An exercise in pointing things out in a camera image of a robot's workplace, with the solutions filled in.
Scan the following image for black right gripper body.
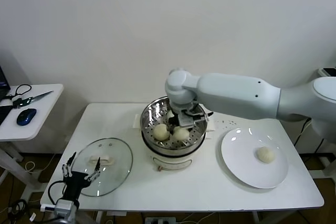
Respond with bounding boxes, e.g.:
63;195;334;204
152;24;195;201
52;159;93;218
167;115;182;133

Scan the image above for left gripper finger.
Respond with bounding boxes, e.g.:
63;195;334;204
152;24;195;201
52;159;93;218
83;157;102;182
61;152;77;178

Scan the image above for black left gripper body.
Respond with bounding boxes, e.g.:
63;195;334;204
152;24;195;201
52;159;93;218
62;170;90;201

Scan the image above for white steamed baozi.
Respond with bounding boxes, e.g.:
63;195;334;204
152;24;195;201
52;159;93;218
153;124;171;141
256;146;277;164
172;127;190;141

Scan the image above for round glass pot lid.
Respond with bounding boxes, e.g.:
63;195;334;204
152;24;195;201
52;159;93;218
71;137;134;197

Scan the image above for perforated steel steamer basket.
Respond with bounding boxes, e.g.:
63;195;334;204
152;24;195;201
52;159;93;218
134;95;217;156

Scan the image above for white electric cooking pot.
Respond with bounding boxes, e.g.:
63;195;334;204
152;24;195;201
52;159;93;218
141;126;213;172

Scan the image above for small white side table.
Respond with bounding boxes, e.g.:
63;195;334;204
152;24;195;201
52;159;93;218
0;83;66;190

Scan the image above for blue computer mouse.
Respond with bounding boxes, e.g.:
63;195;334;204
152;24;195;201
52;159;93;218
16;108;37;126

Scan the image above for large white plate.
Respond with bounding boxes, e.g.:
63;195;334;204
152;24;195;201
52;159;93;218
221;128;289;189

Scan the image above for white power strip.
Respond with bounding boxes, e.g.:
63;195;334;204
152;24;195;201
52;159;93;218
145;216;177;224

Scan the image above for white shelf cabinet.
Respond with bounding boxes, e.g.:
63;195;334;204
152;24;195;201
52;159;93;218
299;68;336;156

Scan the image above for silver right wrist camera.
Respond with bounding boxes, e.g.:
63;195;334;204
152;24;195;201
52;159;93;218
178;115;201;129

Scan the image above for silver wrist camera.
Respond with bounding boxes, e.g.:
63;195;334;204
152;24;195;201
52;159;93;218
178;115;201;129
53;199;80;217

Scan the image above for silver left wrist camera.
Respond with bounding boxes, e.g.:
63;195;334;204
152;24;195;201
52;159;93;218
53;199;80;217

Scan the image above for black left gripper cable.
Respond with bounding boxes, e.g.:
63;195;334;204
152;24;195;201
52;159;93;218
47;180;66;206

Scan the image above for black floor cable bundle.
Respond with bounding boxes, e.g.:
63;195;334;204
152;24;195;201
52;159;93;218
7;199;29;221

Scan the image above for black handled scissors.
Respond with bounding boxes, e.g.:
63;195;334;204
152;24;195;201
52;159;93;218
7;84;55;109

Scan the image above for black adapter cable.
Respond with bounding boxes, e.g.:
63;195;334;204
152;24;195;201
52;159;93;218
293;120;326;154

